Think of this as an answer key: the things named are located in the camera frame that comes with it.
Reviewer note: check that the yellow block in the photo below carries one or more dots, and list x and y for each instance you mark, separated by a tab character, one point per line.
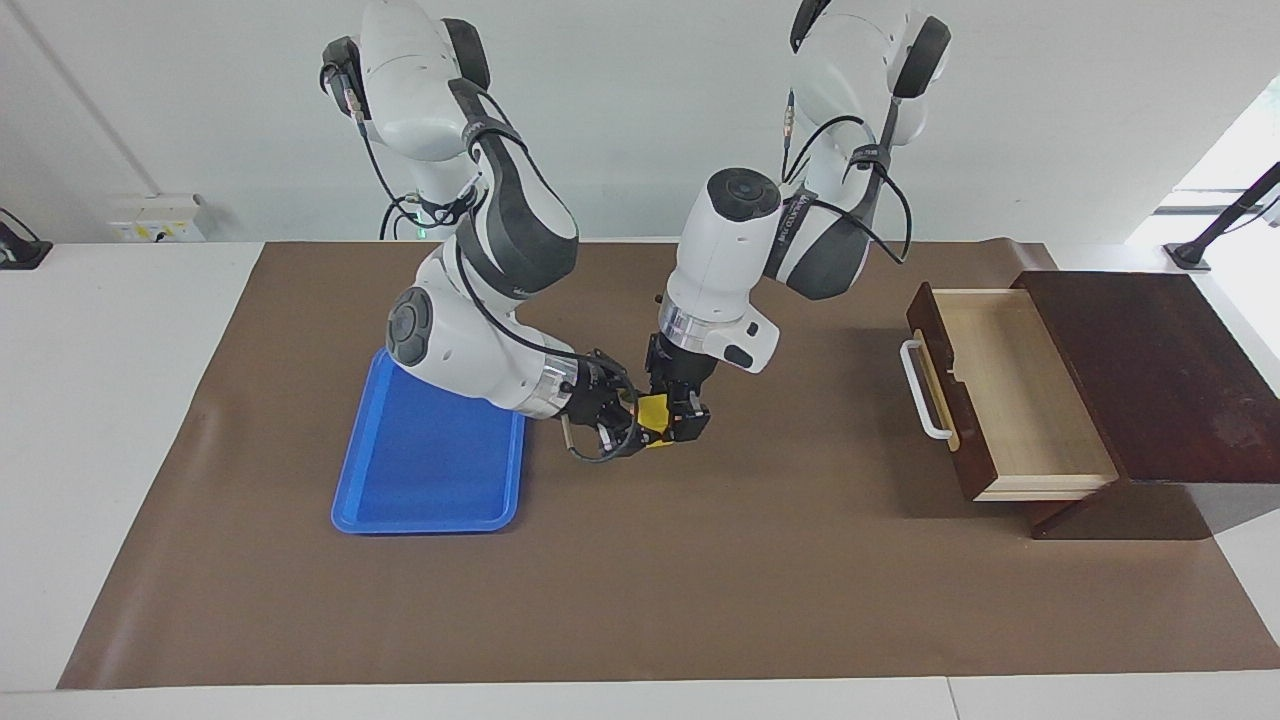
655	415

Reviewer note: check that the brown table mat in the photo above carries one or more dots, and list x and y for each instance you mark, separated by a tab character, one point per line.
700	600

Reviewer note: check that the blue plastic tray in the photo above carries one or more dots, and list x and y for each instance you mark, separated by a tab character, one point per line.
420	470

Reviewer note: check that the black clamp mount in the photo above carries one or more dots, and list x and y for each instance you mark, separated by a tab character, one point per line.
20	248

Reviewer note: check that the black angled stand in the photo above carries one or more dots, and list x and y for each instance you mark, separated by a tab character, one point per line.
1225	215

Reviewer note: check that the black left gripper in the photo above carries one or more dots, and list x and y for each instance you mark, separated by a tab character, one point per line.
680	365

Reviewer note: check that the dark wooden cabinet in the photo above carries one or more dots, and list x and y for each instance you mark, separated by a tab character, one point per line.
1160	380

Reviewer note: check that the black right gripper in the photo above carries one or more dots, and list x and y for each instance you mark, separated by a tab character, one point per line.
595	395

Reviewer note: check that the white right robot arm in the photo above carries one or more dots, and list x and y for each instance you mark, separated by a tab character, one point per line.
500	220

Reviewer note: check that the white wall outlet box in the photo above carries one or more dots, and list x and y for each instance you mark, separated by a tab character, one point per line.
155	218

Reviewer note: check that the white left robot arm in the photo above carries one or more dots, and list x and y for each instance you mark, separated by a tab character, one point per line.
740	260

